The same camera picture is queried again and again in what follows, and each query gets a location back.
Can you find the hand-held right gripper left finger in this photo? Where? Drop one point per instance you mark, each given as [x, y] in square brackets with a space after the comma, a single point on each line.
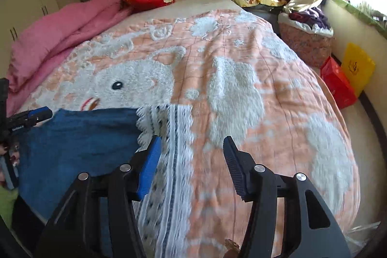
[149, 167]

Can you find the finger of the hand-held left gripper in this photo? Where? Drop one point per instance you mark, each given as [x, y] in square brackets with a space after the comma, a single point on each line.
[39, 113]

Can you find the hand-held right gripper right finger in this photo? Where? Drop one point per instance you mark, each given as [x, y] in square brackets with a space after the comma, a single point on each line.
[237, 173]

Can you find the blue denim pants lace trim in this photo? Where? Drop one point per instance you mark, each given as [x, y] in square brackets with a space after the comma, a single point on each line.
[75, 149]

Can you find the person's left hand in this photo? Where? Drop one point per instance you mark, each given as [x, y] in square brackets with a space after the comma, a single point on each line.
[15, 160]

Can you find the peach printed blanket white bear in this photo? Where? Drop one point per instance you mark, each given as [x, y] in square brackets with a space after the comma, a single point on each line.
[242, 94]

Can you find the pink quilt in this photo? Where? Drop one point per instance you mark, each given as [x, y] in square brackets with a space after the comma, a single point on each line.
[60, 31]

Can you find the person's green garment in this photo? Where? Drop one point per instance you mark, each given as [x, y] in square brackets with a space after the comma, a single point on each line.
[7, 206]

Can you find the red bag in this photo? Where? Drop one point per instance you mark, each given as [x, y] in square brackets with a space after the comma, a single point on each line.
[337, 82]

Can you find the clear plastic bag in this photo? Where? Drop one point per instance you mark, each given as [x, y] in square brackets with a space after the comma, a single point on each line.
[362, 233]

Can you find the floral fabric laundry basket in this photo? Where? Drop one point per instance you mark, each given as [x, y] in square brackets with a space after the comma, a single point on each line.
[302, 46]

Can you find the yellow bag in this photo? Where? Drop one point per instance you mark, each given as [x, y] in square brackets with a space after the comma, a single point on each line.
[358, 67]

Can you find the dark purple clothes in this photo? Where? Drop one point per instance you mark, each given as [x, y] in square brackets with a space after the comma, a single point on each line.
[311, 17]

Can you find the green sill cloth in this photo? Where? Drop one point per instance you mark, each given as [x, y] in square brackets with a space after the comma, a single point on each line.
[359, 13]

